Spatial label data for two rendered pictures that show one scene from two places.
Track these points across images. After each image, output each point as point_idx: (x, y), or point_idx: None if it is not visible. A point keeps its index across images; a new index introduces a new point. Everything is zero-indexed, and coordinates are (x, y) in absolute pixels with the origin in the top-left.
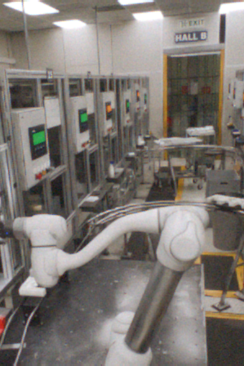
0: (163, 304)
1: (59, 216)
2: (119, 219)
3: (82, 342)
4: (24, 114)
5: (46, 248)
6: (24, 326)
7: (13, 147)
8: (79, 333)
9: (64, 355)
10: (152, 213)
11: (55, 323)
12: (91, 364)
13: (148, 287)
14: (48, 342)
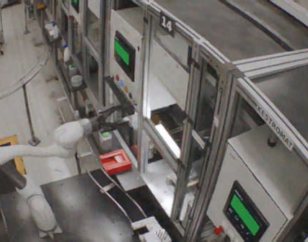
0: None
1: (56, 130)
2: (18, 145)
3: (89, 232)
4: (237, 158)
5: None
6: None
7: (212, 161)
8: (98, 239)
9: (90, 219)
10: None
11: (125, 241)
12: (68, 219)
13: None
14: (111, 223)
